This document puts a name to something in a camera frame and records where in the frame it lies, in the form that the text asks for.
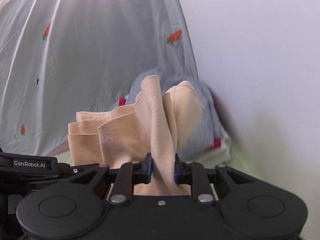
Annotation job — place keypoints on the folded white garment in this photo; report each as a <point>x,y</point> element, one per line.
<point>222,149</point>

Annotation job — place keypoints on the folded grey garment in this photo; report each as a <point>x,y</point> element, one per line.
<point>210,127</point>

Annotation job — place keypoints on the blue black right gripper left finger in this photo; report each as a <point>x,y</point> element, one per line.
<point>126,177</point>

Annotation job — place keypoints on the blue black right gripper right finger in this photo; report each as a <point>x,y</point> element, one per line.
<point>197,177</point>

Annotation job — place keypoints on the beige long sleeve garment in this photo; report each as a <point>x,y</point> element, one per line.
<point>117,137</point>

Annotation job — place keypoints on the grey carrot print sheet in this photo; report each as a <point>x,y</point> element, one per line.
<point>59,57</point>

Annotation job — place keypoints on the green grid cutting mat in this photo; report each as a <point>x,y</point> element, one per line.
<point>300,182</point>

